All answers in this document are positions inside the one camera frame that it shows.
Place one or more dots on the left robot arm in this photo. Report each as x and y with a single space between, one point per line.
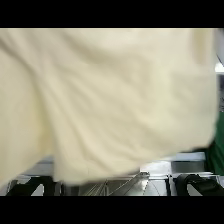
36 187

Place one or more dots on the cream T-shirt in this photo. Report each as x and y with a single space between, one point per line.
100 100

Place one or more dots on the silver frame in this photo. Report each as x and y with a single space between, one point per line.
133 186

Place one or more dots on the dark green garment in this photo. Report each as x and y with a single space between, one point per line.
216 150

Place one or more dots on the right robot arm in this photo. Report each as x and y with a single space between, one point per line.
196 185

